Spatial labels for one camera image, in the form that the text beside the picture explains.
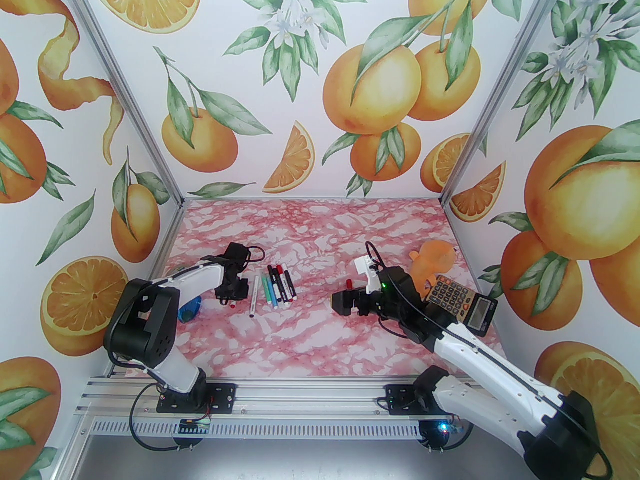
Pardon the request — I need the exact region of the white bottle blue cap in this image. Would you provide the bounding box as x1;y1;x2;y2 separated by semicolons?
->
177;296;204;324

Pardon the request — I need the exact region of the orange plush toy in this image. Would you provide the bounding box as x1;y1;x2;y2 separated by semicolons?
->
409;240;457;299

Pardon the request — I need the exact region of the dark desk calculator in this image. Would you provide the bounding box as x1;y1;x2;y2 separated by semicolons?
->
424;275;500;338

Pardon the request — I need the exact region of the black controller with green light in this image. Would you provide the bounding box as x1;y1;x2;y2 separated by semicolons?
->
419;418;473;451

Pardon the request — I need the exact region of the grey steel panel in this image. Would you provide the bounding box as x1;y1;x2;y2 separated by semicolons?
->
65;433;566;480

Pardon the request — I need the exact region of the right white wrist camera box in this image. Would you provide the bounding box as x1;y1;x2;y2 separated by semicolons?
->
352;255;382;295

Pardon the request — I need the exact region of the aluminium mounting rail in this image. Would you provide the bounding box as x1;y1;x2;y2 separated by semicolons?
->
74;374;548;421

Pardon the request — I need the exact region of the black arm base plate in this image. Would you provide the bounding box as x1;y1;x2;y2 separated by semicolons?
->
156;383;237;414
387;383;467;416

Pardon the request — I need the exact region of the perforated metal cable tray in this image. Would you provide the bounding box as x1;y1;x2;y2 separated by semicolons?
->
85;415;431;439

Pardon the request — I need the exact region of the black base cable loop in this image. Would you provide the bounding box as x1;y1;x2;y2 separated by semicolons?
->
425;415;474;455
128;385;196;455

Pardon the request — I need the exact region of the aluminium frame post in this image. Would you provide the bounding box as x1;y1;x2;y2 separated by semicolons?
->
55;0;187;208
440;0;573;208

